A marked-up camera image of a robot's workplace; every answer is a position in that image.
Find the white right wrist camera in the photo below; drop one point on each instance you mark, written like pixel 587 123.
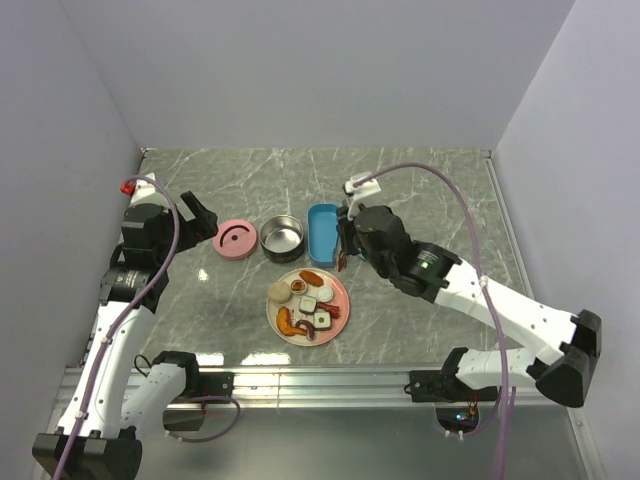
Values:
pixel 361 192

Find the sushi roll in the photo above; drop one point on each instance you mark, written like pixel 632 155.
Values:
pixel 322 321
pixel 307 304

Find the round steel bowl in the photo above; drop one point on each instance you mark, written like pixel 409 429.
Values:
pixel 282 239

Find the blue lunch box base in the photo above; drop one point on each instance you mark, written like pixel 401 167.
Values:
pixel 323 237

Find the white round rice cake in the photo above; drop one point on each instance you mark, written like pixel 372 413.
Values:
pixel 324 294

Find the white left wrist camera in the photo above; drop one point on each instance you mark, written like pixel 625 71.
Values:
pixel 143 192

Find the dark red octopus sausage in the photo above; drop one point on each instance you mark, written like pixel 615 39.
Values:
pixel 308 327

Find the orange fried nugget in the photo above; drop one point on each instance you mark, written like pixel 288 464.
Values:
pixel 311 278

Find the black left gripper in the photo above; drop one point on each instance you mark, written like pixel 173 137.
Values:
pixel 200 213

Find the red chicken drumstick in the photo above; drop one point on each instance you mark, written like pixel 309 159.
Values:
pixel 332 310

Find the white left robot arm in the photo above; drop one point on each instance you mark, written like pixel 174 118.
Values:
pixel 102 431

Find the beige round bun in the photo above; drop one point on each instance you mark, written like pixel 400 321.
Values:
pixel 279 292

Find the aluminium front rail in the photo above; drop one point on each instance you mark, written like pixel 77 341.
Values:
pixel 317 387

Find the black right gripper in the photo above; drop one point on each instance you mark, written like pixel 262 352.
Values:
pixel 343 216

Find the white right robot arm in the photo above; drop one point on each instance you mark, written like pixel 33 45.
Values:
pixel 557 351

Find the pink and cream plate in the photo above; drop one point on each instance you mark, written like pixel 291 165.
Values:
pixel 341 298

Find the orange fried shrimp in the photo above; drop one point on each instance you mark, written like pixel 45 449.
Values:
pixel 284 325

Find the pink round lid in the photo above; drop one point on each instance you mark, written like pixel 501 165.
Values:
pixel 236 239

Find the steel serving tongs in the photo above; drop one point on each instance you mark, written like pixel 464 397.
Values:
pixel 343 237

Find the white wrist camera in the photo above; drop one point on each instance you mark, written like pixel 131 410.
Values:
pixel 143 192
pixel 361 192

